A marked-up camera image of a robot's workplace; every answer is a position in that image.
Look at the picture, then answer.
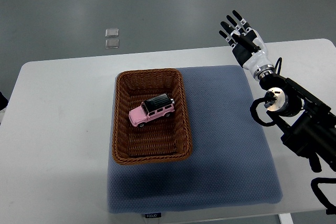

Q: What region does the pink toy car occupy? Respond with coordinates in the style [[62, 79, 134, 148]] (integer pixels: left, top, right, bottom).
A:
[[129, 93, 175, 127]]

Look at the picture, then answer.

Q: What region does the black looped cable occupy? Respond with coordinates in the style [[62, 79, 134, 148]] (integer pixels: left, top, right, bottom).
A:
[[249, 97, 279, 127]]

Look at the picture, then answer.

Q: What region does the white table leg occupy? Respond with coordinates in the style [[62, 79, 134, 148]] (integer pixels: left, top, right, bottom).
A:
[[278, 213, 293, 224]]

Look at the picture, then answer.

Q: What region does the brown wicker basket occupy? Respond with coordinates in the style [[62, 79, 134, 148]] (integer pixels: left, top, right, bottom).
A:
[[111, 68, 192, 165]]

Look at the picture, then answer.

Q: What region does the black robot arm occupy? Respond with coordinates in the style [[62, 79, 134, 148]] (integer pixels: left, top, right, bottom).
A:
[[219, 10, 335, 173]]

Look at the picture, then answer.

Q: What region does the blue grey foam mat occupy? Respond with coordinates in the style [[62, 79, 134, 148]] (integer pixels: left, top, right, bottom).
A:
[[107, 66, 282, 214]]

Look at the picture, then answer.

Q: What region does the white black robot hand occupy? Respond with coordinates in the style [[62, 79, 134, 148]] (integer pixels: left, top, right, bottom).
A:
[[219, 10, 275, 81]]

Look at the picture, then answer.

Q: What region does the upper metal floor plate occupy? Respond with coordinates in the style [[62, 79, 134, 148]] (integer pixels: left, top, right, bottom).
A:
[[105, 28, 119, 38]]

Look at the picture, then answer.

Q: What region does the metal floor plate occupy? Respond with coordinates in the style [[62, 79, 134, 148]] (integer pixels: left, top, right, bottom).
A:
[[105, 38, 119, 49], [105, 28, 119, 38]]

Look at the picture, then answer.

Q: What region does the lower metal floor plate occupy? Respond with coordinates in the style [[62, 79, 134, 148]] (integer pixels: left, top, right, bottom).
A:
[[105, 38, 119, 49]]

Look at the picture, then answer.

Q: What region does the black cable at edge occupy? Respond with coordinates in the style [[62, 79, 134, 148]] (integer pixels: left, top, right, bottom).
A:
[[311, 178, 336, 215]]

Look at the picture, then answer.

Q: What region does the dark object at left edge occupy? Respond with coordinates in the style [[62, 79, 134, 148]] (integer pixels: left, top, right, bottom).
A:
[[0, 92, 8, 123]]

